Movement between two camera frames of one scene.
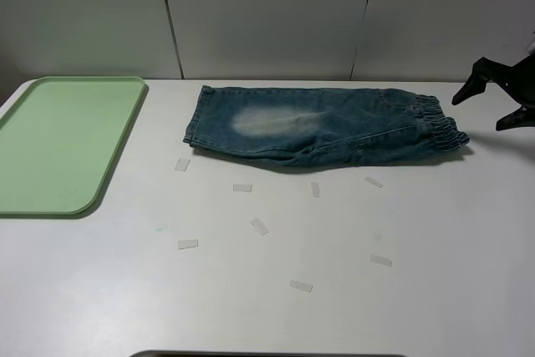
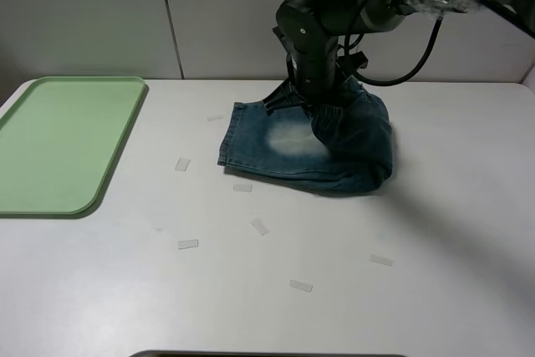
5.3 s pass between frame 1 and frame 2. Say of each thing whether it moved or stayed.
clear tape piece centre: stayed
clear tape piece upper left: stayed
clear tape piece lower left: stayed
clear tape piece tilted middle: stayed
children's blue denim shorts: moved
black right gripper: moved
